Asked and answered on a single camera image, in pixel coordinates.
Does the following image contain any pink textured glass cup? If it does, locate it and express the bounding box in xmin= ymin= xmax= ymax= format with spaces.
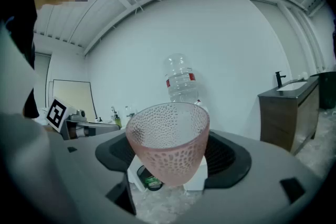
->
xmin=125 ymin=102 xmax=211 ymax=187

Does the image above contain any beige board with black frame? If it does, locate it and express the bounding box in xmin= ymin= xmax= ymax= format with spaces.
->
xmin=48 ymin=79 xmax=98 ymax=122

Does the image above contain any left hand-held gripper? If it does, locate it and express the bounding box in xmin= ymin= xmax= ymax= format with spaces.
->
xmin=46 ymin=97 xmax=122 ymax=141

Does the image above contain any clear plastic water bottle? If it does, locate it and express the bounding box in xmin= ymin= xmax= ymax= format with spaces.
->
xmin=163 ymin=53 xmax=208 ymax=106

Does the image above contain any black faucet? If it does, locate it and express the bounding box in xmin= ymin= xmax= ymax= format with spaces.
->
xmin=275 ymin=70 xmax=287 ymax=89

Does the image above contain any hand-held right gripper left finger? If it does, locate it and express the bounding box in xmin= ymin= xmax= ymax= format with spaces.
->
xmin=0 ymin=112 xmax=148 ymax=224

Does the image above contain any white water dispenser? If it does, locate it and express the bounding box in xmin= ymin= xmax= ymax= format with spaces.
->
xmin=127 ymin=99 xmax=211 ymax=192

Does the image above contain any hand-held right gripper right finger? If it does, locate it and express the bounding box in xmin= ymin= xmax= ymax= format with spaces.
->
xmin=183 ymin=130 xmax=329 ymax=224

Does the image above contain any dark wooden vanity cabinet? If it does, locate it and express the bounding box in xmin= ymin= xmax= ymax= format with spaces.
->
xmin=258 ymin=75 xmax=321 ymax=153

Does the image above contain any white sink basin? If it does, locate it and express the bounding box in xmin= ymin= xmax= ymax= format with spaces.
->
xmin=276 ymin=81 xmax=308 ymax=92

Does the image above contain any black bin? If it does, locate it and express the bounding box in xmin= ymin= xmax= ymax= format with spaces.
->
xmin=311 ymin=71 xmax=336 ymax=110

